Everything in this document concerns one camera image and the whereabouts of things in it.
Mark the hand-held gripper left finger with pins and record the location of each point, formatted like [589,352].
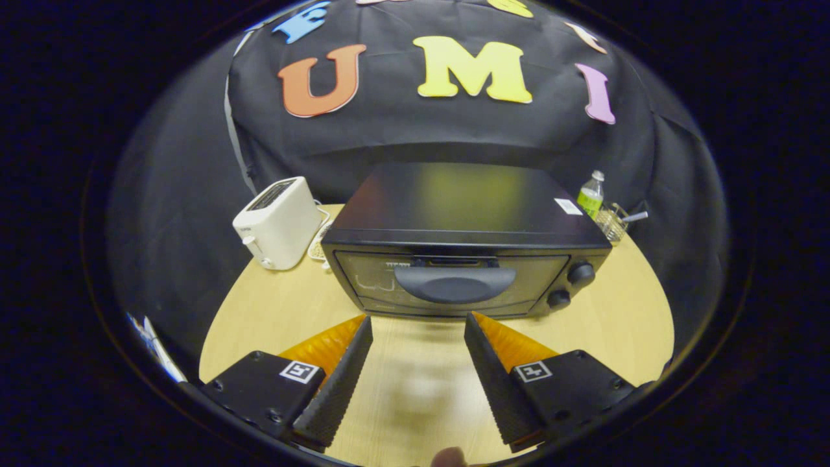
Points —
[340,383]

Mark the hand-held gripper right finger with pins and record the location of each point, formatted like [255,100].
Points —
[496,383]

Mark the black toaster oven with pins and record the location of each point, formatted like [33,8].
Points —
[467,201]

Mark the white pop-up toaster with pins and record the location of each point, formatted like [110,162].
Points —
[279,224]

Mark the clear bottle with green label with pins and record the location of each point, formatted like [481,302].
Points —
[591,198]

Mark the metal spoon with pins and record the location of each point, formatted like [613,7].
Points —
[637,216]

